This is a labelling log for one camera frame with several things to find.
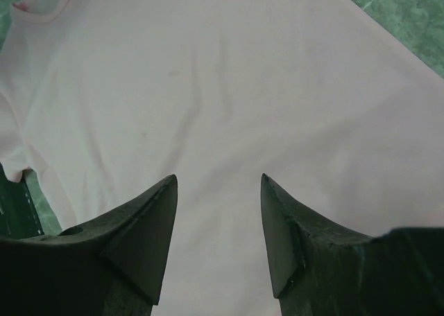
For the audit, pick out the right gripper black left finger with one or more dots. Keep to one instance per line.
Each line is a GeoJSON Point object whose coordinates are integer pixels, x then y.
{"type": "Point", "coordinates": [111, 265]}

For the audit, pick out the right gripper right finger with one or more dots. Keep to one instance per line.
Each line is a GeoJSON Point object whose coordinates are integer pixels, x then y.
{"type": "Point", "coordinates": [319, 267]}

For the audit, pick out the pink t shirt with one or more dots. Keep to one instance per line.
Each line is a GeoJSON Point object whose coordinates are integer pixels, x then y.
{"type": "Point", "coordinates": [104, 98]}

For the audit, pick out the black base beam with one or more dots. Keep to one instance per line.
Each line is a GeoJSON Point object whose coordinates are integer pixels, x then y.
{"type": "Point", "coordinates": [18, 217]}

